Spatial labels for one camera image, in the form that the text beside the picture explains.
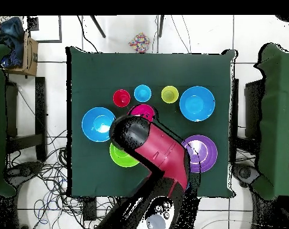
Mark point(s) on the pink bowl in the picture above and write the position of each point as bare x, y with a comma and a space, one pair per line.
141, 110

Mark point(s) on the green bowl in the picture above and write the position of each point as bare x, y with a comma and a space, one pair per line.
121, 159

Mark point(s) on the large light blue bowl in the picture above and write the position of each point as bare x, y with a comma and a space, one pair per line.
197, 103
96, 124

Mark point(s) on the purple bowl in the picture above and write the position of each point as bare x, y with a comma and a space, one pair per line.
206, 155

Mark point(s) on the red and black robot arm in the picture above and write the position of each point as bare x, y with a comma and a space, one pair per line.
163, 150

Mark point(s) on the light blue cup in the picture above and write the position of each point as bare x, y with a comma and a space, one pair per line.
142, 93

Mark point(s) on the red cup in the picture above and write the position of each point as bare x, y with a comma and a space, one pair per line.
121, 98

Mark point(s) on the yellow cup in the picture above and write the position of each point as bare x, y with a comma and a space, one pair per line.
170, 94

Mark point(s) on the dark green tablecloth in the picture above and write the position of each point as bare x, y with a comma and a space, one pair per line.
146, 71

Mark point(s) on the colourful patterned box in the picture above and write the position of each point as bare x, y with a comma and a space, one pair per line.
140, 42

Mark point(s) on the black tripod leg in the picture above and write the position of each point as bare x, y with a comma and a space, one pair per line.
98, 27
161, 26

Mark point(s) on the black stool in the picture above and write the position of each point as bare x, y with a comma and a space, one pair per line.
252, 109
40, 107

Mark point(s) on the cardboard box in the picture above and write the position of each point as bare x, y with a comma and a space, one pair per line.
29, 59

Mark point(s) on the blue denim cloth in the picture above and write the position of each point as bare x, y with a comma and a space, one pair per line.
10, 33

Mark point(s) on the grey pedestal foot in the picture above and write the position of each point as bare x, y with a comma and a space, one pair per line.
244, 173
22, 169

